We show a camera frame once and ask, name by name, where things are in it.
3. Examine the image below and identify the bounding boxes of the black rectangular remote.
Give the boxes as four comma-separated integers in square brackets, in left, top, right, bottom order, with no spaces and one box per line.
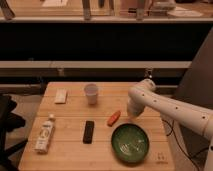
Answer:
[83,121,94,144]

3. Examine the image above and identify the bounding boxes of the black cable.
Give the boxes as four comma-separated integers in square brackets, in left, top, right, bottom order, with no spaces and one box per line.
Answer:
[163,118,209,171]

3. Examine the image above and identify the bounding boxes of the white plastic bottle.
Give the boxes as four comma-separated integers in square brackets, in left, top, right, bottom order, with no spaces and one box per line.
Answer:
[35,114,55,154]

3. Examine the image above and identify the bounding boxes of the black office chair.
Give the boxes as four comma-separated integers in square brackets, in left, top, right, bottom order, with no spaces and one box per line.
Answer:
[0,95,28,171]

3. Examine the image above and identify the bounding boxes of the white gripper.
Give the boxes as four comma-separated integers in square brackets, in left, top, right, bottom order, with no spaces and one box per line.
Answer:
[127,100,145,118]

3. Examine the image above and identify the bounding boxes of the green ceramic bowl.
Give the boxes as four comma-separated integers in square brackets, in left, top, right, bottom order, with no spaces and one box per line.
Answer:
[111,123,150,164]

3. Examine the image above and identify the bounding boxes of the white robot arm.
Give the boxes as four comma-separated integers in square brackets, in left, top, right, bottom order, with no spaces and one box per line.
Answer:
[127,79,213,171]

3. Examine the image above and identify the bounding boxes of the grey metal shelf rail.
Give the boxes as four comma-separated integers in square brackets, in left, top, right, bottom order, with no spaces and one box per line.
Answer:
[0,61,191,69]

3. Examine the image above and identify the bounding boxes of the white sponge block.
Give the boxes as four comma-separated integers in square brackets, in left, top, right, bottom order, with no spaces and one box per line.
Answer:
[54,89,67,104]

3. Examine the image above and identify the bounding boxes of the white paper cup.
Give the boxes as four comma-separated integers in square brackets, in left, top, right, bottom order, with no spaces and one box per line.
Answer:
[84,83,98,105]

